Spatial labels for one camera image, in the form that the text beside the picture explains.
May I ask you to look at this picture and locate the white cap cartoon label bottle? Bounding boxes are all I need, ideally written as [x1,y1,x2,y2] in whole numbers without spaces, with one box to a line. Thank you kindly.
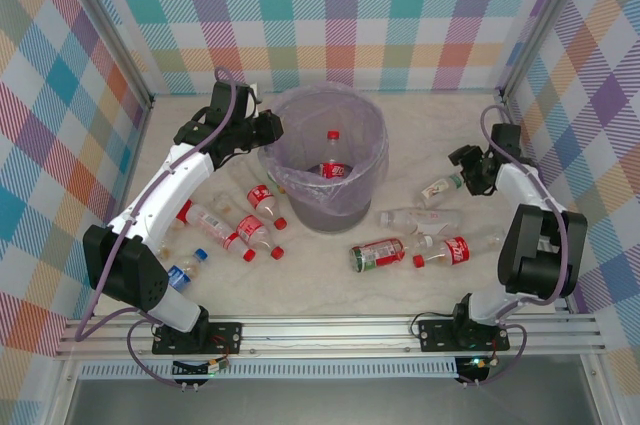
[418,173,466,209]

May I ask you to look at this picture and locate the clear bottle white cap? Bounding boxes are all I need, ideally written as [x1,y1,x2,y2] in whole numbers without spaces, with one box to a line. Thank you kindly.
[378,208,464,236]

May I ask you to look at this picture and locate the mesh waste bin with liner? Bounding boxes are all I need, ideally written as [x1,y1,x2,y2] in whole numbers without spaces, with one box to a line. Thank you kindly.
[258,86,391,219]

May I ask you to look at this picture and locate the grey mesh waste bin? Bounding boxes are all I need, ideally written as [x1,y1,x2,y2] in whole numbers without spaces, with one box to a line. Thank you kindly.
[259,87,391,235]

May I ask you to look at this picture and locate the red label cola bottle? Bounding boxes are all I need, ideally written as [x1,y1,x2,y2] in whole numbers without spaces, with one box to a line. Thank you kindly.
[412,236,472,269]
[247,184,288,232]
[234,214,285,261]
[319,129,347,180]

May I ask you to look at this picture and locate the clear bottle without label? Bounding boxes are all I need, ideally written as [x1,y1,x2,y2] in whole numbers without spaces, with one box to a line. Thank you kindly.
[157,217,185,261]
[212,192,251,226]

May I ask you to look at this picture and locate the clear bottle barcode label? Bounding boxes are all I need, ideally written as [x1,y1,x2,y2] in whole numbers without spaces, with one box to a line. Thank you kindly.
[177,199,257,264]

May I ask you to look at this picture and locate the blue cap blue label bottle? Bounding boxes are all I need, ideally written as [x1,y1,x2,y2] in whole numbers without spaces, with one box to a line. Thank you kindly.
[167,248,209,291]

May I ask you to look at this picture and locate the black connector module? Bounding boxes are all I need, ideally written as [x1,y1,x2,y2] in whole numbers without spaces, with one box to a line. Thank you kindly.
[172,357,231,392]
[453,355,501,387]

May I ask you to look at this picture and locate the aluminium frame post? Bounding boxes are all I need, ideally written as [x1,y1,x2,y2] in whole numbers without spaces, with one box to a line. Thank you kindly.
[499,0,599,101]
[63,0,155,107]

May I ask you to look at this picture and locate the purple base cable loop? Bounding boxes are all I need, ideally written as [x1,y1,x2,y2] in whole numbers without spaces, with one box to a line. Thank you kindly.
[479,323,529,386]
[127,320,177,389]

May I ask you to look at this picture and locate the aluminium mounting rail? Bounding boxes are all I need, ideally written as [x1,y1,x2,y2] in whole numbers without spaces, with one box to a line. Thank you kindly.
[53,312,604,360]

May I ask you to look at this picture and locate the white slotted cable duct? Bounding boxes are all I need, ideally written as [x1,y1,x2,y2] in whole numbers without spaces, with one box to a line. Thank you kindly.
[79,362,460,379]

